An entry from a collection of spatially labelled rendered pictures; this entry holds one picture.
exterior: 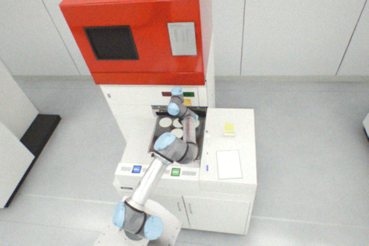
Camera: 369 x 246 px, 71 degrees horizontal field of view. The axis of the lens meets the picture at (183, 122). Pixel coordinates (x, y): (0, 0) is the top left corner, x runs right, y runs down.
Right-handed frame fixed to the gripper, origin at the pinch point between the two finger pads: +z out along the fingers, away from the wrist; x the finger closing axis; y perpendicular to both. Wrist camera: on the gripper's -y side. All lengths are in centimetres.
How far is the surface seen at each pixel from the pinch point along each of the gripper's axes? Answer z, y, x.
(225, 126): -12.0, -31.2, -10.2
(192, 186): 3.3, -37.7, 32.3
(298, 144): 91, -54, -109
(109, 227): 9, -15, 84
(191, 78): -37.9, -0.6, -11.9
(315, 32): 21, -6, -205
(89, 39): -69, 49, 24
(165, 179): -3.5, -24.2, 42.0
